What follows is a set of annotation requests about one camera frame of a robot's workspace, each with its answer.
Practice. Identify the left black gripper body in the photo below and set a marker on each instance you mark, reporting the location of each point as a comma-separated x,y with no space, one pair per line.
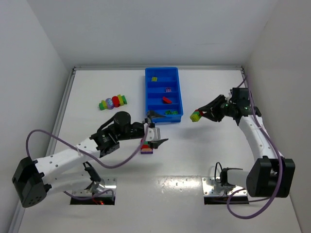
136,129

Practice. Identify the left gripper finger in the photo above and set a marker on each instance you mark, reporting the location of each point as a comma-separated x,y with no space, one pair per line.
151,114
157,143

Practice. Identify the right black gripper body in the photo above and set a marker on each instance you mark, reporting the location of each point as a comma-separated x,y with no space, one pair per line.
219,110

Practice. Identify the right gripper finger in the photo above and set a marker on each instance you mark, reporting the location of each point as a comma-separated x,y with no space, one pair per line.
216,118
216,103

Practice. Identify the small red lego brick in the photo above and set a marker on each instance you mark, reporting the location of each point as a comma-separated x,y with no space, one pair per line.
198,112

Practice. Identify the lime lego brick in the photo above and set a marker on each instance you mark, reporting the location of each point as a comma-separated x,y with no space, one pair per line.
194,117

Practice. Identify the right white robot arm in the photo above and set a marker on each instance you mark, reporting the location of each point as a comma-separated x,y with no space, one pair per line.
271,174

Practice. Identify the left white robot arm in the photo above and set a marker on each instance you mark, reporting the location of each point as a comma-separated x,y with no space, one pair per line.
70,169

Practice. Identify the purple base lego brick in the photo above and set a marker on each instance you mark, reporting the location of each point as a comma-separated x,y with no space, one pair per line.
146,151

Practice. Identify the blue divided plastic tray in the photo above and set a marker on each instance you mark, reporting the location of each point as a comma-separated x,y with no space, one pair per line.
155,91

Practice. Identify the purple round lego brick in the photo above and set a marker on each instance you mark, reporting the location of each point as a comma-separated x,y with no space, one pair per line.
109,103

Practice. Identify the red round lego brick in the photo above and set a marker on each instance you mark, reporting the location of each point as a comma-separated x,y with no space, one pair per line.
116,101

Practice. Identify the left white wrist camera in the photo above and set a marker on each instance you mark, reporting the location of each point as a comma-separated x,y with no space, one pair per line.
153,134

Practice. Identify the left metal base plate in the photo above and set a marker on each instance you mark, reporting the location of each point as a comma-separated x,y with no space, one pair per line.
106,183

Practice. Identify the metal base plate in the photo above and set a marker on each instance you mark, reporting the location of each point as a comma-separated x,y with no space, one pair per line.
211,188
106,183

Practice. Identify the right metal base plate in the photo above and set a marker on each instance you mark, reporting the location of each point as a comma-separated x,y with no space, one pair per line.
211,188

